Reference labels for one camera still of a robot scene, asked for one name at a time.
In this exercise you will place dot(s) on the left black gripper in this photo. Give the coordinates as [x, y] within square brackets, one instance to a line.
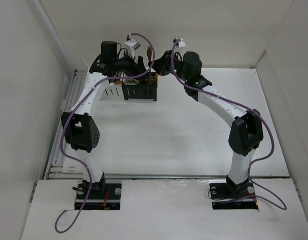
[136, 69]

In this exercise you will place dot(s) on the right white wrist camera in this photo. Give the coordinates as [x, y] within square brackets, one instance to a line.
[179, 43]

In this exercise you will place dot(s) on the white utensil container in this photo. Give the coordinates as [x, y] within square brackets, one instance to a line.
[106, 90]

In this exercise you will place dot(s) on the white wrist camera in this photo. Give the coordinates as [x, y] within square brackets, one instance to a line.
[131, 46]
[179, 43]

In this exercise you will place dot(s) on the gold knife black handle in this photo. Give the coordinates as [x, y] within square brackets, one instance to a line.
[155, 78]

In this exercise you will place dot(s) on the aluminium rail front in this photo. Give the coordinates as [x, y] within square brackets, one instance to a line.
[160, 176]

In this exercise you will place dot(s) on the gold fork dark handle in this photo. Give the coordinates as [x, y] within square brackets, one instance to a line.
[149, 56]

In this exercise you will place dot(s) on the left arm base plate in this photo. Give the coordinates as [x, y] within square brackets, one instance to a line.
[109, 199]

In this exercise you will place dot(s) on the copper spoon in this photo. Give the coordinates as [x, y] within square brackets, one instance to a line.
[118, 82]

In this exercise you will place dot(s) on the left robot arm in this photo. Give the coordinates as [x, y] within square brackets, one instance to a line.
[80, 131]

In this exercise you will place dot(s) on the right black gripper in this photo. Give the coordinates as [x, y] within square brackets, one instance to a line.
[162, 64]

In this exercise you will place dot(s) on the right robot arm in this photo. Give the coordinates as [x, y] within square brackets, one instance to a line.
[245, 127]

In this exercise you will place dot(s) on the black utensil container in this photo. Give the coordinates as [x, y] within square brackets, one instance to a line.
[140, 89]

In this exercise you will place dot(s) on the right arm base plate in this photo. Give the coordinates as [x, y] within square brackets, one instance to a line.
[226, 197]

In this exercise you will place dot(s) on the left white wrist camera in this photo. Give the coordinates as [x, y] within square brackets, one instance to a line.
[131, 46]

